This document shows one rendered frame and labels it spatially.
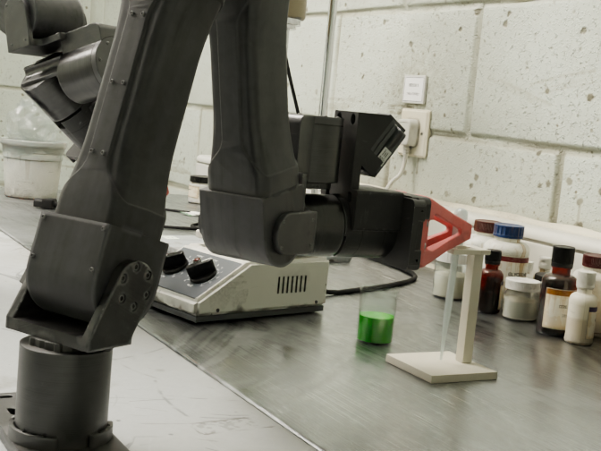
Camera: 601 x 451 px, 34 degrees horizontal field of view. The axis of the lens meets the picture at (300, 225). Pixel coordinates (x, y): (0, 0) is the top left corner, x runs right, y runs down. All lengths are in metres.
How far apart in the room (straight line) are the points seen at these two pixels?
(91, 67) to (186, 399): 0.36
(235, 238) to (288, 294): 0.37
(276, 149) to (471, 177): 0.90
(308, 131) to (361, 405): 0.24
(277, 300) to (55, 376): 0.53
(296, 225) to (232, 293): 0.32
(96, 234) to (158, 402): 0.21
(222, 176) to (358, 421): 0.23
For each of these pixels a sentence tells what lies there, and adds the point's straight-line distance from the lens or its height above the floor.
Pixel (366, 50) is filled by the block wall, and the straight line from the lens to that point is 1.97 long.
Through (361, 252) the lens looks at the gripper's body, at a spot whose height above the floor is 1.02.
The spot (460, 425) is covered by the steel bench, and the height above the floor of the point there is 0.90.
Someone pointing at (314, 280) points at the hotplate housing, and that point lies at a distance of 1.19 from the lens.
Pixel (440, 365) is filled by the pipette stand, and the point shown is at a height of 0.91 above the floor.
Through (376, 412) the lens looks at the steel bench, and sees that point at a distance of 0.85.
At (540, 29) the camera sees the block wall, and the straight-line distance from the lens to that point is 1.58.
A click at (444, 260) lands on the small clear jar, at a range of 1.40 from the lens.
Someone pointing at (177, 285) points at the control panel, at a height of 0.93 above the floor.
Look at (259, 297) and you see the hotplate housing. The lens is 1.14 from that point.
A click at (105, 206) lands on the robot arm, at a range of 0.67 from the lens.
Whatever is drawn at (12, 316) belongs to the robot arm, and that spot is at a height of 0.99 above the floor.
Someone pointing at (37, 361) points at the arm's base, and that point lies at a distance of 0.67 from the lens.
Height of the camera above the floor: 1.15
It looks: 7 degrees down
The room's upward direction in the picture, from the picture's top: 5 degrees clockwise
